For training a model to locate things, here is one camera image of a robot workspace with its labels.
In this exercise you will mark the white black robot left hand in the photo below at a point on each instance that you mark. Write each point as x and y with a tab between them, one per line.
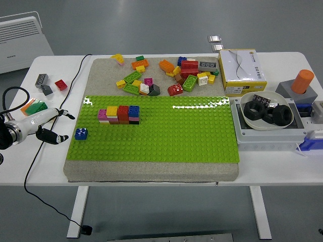
38	119

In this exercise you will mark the red square brick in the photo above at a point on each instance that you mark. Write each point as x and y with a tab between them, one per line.
123	111
123	119
61	85

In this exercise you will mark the blue square brick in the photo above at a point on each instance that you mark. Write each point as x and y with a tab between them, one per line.
81	133
134	111
181	60

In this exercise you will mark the small yellow brick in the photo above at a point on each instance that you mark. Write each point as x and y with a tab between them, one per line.
136	82
211	79
176	70
112	111
207	73
120	84
140	68

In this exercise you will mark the dark grey slope brick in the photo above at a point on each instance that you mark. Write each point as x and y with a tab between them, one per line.
47	90

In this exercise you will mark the grey three-hole brick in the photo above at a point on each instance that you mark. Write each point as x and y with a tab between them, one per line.
207	66
41	80

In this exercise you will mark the long pink brick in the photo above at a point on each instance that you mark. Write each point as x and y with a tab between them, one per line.
102	115

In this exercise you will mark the flat white brick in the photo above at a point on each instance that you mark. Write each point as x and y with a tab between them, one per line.
103	122

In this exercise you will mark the flat brown brick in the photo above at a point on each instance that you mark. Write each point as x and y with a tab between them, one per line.
113	122

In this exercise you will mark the flat orange brick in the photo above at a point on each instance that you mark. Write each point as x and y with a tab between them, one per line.
123	122
142	93

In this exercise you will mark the flat pink brick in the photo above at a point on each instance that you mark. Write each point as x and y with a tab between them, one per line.
134	119

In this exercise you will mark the flat black brick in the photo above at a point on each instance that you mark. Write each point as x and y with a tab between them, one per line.
134	122

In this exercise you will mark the long lime green brick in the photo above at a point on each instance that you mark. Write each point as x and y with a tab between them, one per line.
131	89
189	83
132	76

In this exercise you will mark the yellow pink slope brick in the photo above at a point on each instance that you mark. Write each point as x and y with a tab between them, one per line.
118	58

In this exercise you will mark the white square brick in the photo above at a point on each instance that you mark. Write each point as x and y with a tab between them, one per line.
144	87

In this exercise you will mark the long orange brick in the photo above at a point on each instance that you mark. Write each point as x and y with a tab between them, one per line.
139	64

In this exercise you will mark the magenta square brick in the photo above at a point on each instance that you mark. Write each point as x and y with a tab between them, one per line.
148	81

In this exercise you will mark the small dark green brick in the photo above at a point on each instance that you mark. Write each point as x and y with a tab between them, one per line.
139	58
216	73

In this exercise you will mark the black grey slope brick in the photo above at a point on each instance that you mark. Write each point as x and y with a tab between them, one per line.
154	90

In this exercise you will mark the green studded baseplate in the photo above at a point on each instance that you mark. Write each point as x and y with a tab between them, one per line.
164	131

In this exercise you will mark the flat yellow brick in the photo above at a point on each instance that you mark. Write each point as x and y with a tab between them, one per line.
169	74

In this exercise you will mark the red curved brick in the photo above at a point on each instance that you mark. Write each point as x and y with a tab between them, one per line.
175	89

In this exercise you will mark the large red brick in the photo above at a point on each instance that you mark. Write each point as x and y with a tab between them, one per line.
189	68

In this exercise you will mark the small white brick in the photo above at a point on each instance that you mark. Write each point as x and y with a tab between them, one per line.
191	59

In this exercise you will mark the white brick with yellow top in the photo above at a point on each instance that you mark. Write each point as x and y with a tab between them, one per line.
202	80

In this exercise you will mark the white table leg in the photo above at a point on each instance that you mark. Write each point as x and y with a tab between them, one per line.
77	211
260	211

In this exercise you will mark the white panel heater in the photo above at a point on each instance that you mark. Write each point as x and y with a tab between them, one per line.
20	50

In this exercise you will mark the white zip tie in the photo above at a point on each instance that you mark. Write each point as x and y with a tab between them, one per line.
300	151

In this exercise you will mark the grey-brown foam mat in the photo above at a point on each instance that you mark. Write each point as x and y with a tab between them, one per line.
106	73

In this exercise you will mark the blue white plastic block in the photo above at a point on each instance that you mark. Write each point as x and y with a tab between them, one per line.
311	144

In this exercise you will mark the grey junction box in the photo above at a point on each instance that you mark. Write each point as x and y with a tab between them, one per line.
270	137

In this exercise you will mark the white bowl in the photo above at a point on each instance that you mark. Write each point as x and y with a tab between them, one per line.
260	126

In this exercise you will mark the grey metal connector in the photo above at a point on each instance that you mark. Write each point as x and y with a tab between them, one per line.
318	109

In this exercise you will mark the large black hex nut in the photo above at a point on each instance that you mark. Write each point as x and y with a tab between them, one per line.
248	113
277	117

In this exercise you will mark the small black hex nut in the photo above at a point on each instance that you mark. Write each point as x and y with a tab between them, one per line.
267	118

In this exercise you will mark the purple circuit board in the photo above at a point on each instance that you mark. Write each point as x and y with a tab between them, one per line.
261	99

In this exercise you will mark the grey block with hole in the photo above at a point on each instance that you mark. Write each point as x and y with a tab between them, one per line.
285	89

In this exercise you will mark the grey metal plate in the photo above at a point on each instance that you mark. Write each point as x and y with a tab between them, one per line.
171	237

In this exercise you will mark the orange cylinder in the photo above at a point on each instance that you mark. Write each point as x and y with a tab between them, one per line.
302	80

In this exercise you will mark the white yellow cardboard box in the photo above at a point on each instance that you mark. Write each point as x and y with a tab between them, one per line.
241	71

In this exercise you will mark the silver floor socket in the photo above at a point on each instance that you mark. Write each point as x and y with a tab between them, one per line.
214	38
217	47

